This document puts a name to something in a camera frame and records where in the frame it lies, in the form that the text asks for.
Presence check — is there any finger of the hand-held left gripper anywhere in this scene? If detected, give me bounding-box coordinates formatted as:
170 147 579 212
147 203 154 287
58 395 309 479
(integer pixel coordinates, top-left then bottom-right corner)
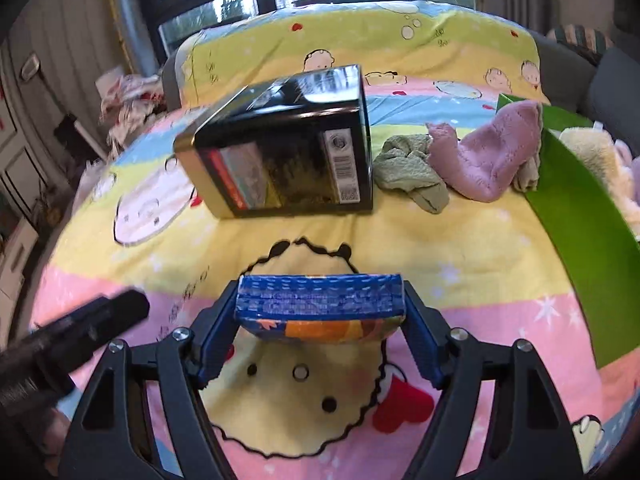
0 289 151 413

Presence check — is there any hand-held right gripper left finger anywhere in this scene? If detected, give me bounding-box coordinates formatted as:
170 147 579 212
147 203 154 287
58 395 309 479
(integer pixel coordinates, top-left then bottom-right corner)
59 280 241 480

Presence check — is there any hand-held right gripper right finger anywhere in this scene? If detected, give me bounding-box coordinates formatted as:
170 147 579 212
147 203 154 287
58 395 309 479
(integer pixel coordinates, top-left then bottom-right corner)
400 280 586 480

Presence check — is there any blue and orange tissue pack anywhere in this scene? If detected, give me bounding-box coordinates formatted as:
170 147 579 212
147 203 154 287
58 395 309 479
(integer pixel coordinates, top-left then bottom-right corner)
234 274 407 345

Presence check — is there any green box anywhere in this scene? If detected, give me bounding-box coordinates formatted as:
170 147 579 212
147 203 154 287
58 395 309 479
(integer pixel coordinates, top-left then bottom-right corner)
496 92 640 370

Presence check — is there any cartoon printed bed sheet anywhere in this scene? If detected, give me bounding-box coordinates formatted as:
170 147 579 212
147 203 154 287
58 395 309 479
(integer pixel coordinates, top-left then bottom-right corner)
27 0 640 480

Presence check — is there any grey-green cloth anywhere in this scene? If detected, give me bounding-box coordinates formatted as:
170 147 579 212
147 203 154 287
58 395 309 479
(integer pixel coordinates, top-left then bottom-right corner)
372 135 542 213

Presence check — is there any black tin box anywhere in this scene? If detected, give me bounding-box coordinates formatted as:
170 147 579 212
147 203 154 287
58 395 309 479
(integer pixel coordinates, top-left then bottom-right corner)
173 64 374 219

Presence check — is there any pink fuzzy sock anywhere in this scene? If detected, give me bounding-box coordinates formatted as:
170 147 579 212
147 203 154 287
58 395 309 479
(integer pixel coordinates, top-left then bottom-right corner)
426 100 543 204

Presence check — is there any pile of clothes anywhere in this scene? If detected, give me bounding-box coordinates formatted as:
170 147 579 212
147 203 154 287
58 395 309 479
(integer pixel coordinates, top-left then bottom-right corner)
97 67 168 146

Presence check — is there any cream plush toy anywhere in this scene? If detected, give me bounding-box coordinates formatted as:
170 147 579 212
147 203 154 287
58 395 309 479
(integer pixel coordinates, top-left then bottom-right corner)
559 121 640 238

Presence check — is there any grey sofa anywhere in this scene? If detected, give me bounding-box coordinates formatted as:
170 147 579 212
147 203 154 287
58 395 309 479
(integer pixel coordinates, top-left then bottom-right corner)
530 30 640 136

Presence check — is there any striped cushion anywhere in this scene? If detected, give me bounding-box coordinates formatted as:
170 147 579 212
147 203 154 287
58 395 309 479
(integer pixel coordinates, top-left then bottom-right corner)
547 24 613 63

